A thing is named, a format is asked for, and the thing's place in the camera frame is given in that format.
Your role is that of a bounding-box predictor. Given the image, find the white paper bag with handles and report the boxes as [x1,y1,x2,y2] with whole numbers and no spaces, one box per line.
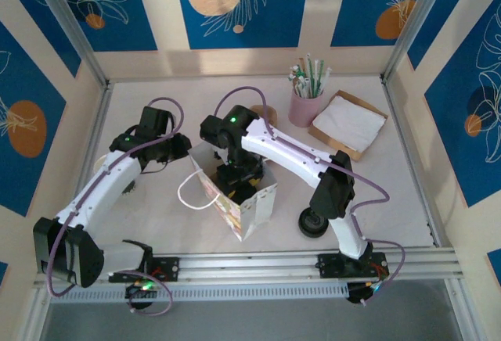
[177,143,279,243]

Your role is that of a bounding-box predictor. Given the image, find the brown pulp cup carrier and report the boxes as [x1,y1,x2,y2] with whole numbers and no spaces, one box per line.
[249,104,279,125]

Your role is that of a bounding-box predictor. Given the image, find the pink straw holder cup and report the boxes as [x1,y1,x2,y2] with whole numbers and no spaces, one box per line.
[288,91,325,127]

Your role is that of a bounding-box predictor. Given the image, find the white wrapped straw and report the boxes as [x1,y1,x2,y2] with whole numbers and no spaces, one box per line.
[290,65,310,95]
[319,66,333,95]
[287,74,306,98]

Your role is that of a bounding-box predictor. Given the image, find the cardboard napkin tray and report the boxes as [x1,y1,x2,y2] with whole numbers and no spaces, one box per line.
[308,89,390,161]

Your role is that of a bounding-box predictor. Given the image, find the brown paper straw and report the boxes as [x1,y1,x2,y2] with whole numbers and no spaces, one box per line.
[297,56,310,86]

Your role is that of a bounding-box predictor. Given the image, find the green striped paper straw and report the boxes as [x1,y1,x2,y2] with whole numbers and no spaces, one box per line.
[306,52,316,98]
[314,59,325,98]

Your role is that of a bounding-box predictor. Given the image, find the white napkin stack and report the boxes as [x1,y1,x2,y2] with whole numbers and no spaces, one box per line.
[312,93,387,151]

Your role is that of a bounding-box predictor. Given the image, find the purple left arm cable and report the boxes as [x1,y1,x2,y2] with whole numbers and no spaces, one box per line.
[45,97,185,318]

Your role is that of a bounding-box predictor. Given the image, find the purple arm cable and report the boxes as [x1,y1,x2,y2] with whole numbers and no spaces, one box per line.
[45,97,185,318]
[214,85,408,303]

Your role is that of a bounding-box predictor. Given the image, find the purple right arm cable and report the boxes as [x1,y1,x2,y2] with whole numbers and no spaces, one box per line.
[214,85,408,303]

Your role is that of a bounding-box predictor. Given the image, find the aluminium side rail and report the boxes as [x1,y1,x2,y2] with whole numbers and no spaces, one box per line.
[84,81,115,162]
[380,77,443,248]

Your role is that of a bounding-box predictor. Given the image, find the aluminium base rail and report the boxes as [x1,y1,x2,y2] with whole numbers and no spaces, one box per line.
[33,246,459,285]

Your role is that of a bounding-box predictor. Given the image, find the grey slotted cable duct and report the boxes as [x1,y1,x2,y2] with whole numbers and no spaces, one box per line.
[50,281,350,303]

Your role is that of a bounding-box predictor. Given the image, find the aluminium frame post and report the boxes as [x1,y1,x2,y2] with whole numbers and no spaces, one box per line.
[380,0,461,84]
[27,0,111,88]

